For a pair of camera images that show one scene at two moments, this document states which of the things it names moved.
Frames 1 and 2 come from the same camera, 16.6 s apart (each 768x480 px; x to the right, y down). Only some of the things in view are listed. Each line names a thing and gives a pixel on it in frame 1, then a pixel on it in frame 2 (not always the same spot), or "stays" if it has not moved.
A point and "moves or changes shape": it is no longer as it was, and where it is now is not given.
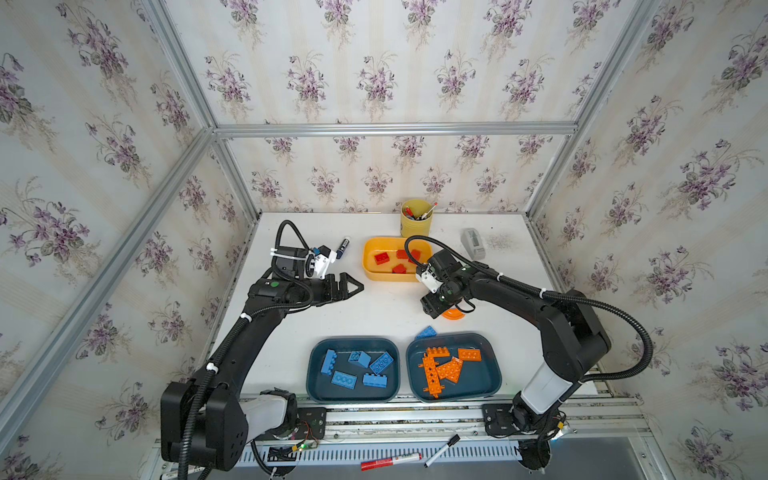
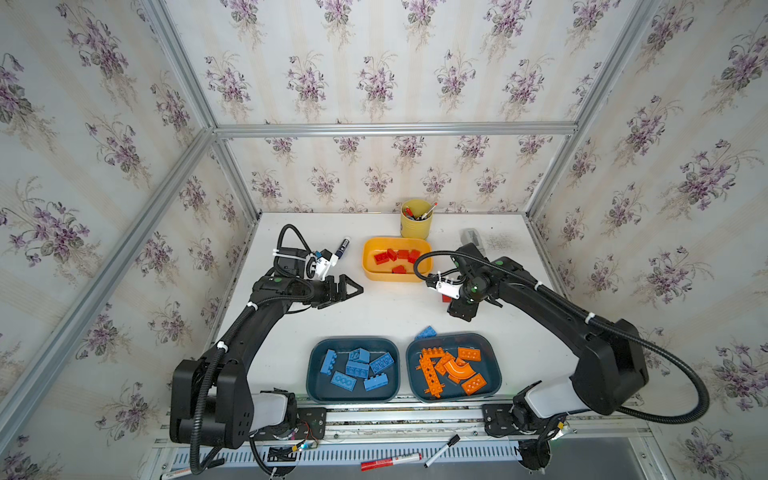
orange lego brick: x=437 y=351 stays
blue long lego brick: x=427 y=333 -> x=357 y=368
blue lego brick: x=344 y=379 stays
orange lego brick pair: x=469 y=354 stays
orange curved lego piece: x=453 y=314 moves or changes shape
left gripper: x=330 y=289 stays
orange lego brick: x=450 y=370 moves or changes shape
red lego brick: x=382 y=258 stays
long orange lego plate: x=433 y=385 stays
